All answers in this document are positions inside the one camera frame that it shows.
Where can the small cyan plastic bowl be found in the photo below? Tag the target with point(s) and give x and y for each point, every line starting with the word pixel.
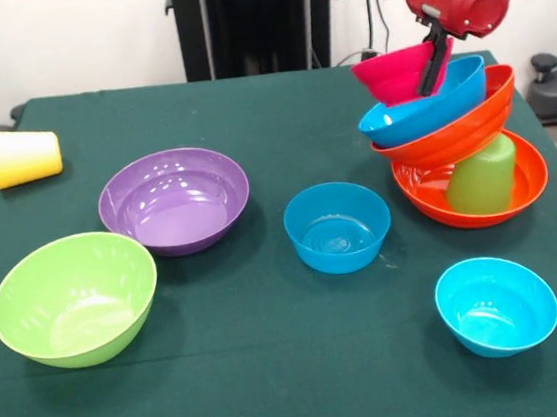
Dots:
pixel 496 304

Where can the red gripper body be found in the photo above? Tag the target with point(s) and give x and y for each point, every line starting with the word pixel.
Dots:
pixel 467 4

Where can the small dark blue bowl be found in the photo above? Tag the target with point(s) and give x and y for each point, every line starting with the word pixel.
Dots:
pixel 338 230

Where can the dark green tablecloth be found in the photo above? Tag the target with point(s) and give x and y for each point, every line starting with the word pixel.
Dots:
pixel 280 399

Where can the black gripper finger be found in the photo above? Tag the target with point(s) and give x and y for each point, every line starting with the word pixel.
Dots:
pixel 433 60

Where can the pink plastic bowl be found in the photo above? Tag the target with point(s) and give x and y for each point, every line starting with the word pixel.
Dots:
pixel 389 75

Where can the yellow plastic cup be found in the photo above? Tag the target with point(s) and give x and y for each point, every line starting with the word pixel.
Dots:
pixel 26 157

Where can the green plastic cup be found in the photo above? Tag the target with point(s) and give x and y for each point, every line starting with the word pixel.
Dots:
pixel 485 180

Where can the large blue plastic bowl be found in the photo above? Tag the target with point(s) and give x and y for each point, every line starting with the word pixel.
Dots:
pixel 400 122

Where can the purple plastic bowl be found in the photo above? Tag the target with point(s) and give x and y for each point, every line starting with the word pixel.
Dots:
pixel 174 200

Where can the large green plastic bowl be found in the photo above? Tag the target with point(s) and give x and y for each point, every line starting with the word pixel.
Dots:
pixel 73 302

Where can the orange plastic bowl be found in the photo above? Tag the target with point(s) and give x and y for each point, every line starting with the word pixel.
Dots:
pixel 462 137
pixel 424 202

